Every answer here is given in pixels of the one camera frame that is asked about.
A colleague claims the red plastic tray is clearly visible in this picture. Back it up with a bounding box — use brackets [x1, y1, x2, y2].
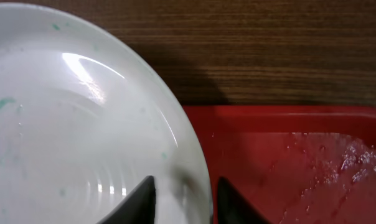
[184, 106, 376, 223]

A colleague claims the white plate top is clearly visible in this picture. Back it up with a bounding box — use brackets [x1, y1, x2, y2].
[0, 2, 213, 223]

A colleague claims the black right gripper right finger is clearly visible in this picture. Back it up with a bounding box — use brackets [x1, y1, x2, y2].
[217, 177, 270, 224]

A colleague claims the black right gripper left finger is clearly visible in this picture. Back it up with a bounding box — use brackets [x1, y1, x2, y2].
[99, 175, 156, 224]

